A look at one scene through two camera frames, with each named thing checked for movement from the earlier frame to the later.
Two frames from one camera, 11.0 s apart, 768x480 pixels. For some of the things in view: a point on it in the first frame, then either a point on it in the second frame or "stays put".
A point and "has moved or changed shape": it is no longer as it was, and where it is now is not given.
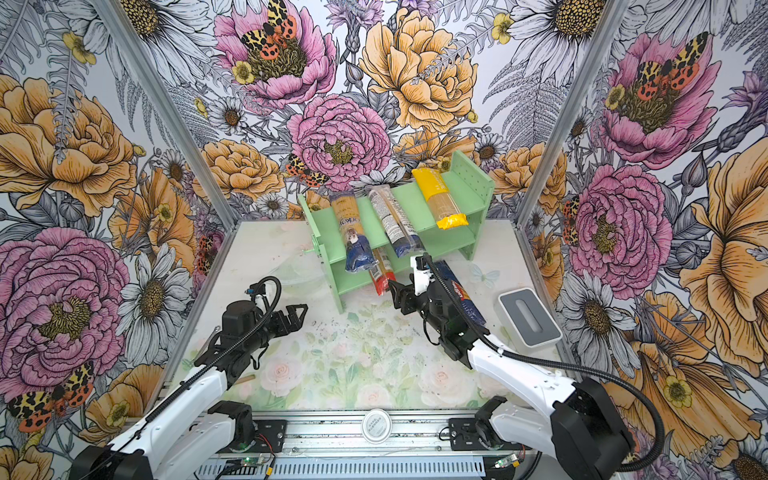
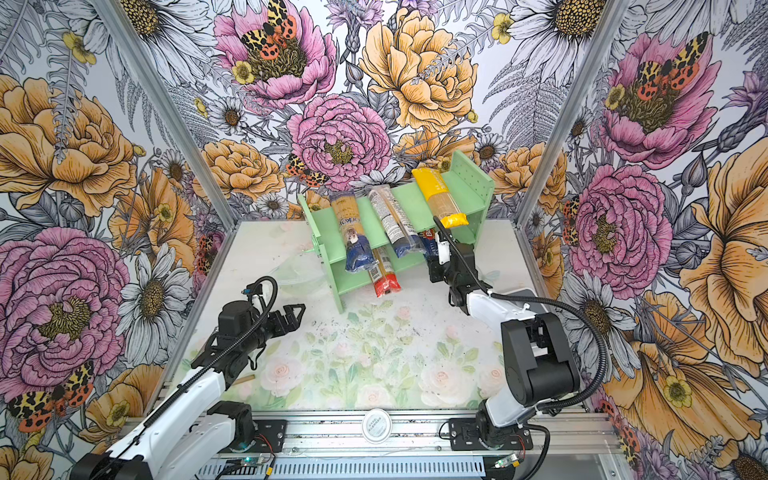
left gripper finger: [296, 321] stays put
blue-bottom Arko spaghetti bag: [359, 255] stays put
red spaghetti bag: [381, 270] stays put
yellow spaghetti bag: [433, 186] stays put
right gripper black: [404, 295] to [434, 266]
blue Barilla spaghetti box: [461, 294] has moved or changed shape
